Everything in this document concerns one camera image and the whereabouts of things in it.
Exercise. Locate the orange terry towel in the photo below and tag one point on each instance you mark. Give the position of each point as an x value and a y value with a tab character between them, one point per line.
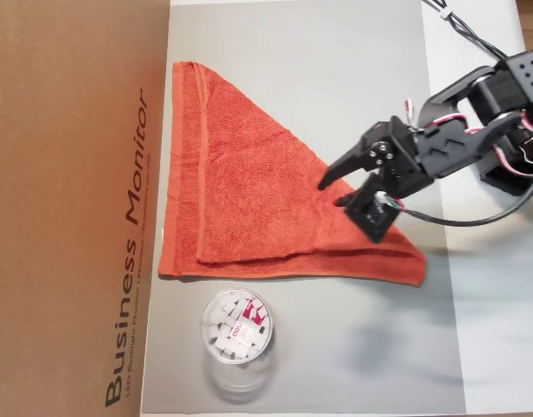
248	195

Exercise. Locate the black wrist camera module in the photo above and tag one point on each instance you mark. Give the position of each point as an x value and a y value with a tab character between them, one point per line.
370	217

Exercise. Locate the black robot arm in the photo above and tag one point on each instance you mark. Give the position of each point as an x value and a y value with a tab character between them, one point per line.
448	143

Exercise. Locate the clear plastic jar with erasers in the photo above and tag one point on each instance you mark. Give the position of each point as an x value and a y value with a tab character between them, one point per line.
235	330

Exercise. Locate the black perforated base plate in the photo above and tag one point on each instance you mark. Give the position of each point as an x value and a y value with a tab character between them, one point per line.
501	181

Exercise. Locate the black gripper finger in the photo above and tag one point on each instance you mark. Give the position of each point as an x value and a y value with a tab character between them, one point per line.
345	202
357	158

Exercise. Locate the brown cardboard monitor box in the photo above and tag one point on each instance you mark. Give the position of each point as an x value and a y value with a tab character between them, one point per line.
53	217

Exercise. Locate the grey desk mat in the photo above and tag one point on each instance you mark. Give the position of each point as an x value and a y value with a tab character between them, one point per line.
357	326

